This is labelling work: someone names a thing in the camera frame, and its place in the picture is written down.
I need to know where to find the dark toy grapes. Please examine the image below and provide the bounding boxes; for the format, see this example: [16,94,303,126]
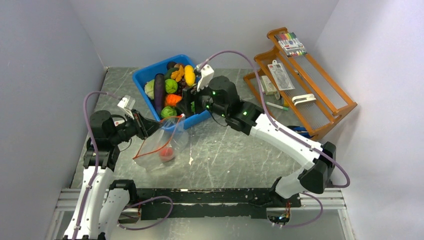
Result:
[175,78,187,96]

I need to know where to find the packaged item on shelf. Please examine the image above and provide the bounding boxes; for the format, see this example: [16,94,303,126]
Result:
[267,59,295,91]

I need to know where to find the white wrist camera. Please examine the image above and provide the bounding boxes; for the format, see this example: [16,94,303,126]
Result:
[196,64,215,92]
[117,95,136,119]

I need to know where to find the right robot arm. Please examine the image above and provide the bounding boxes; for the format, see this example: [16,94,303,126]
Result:
[177,76,336,207]

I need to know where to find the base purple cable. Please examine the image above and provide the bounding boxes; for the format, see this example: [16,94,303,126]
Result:
[271,192,323,229]
[117,196,174,232]

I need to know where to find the clear zip top bag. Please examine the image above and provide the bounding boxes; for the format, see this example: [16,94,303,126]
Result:
[132,114,189,172]

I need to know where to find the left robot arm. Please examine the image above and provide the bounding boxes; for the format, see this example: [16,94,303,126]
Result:
[62,109,164,240]

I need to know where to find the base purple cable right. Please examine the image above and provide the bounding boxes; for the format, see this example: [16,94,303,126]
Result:
[271,192,323,229]

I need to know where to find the coloured marker pen pack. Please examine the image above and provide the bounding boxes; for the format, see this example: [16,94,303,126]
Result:
[274,32,307,58]

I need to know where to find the purple toy eggplant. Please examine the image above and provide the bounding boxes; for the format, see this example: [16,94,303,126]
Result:
[153,73,166,115]

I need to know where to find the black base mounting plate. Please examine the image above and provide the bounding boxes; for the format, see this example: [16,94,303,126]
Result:
[137,188,301,220]

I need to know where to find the green capped marker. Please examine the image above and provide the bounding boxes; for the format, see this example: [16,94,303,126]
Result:
[265,101,289,111]

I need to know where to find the green toy cabbage front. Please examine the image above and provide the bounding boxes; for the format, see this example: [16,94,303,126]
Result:
[160,105,178,119]

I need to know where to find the white box on shelf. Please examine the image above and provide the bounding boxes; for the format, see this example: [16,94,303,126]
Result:
[260,75,277,96]

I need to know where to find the red toy peach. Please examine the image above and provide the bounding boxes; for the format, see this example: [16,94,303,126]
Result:
[158,147,175,162]

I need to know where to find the blue plastic bin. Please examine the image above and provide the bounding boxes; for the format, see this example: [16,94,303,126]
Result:
[132,54,211,130]

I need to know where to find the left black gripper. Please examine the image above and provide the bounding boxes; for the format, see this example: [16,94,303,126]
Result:
[109,109,163,145]

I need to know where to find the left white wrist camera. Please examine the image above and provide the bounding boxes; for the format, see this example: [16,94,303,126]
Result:
[117,95,136,119]

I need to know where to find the green toy ball vegetable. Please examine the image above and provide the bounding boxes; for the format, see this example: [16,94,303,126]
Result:
[165,78,179,94]

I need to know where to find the orange toy pumpkin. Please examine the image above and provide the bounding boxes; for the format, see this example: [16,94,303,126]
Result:
[165,94,182,107]

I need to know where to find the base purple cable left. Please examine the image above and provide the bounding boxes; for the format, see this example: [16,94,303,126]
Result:
[117,196,174,232]

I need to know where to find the blue stapler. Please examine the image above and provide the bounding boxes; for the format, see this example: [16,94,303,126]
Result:
[287,125,312,139]

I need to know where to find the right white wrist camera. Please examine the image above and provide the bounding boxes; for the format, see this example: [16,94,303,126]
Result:
[196,64,215,92]

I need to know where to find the wooden rack shelf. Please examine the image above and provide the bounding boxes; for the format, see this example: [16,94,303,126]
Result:
[254,27,357,140]

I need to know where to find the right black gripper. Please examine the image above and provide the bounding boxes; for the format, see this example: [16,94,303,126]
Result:
[176,77,228,119]

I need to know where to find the white stapler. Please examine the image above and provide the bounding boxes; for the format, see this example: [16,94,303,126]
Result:
[291,93,317,106]

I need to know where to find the yellow toy mango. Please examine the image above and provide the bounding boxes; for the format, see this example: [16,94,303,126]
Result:
[184,65,196,87]

